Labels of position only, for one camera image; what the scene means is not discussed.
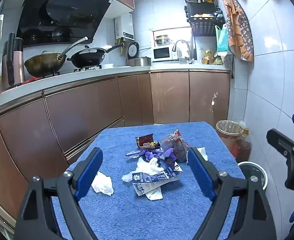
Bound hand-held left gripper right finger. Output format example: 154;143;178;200
187;147;277;240

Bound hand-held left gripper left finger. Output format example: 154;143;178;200
14;147;104;240

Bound round white waste bin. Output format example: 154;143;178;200
237;161;268;190

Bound dark red snack packet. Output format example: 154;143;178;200
135;134;161;149

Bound crumpled white tissue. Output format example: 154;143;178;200
196;147;209;161
122;157;166;183
146;187;164;201
91;171;114;197

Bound cooking oil bottle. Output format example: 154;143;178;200
234;127;252;163

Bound beige waste bin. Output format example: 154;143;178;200
216;120;245;158

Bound blue and white carton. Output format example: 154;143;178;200
132;162;184;197

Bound purple wrapper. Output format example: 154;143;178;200
126;147;175;164

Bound blue towel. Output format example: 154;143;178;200
51;121;246;240

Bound gas stove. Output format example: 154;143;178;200
42;65;102;78

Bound yellow food packets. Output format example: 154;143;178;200
202;50;224;65

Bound orange floral apron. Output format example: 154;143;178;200
222;0;254;62

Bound teal bag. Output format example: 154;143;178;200
215;24;229;53

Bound black frying pan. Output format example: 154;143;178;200
67;42;125;68

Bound golden wok with lid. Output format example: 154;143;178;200
24;37;89;77

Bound steel pot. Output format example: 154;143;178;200
128;57;152;67

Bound white microwave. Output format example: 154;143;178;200
152;46;179;62

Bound pink thermos jug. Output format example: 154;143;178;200
1;32;26;87

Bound rice cooker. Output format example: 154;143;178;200
126;41;140;67

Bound chrome faucet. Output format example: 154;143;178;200
172;39;191;60

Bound black dish rack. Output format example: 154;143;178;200
182;0;222;60

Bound white water heater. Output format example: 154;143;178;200
114;12;135;40

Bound black range hood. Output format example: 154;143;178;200
16;0;117;47

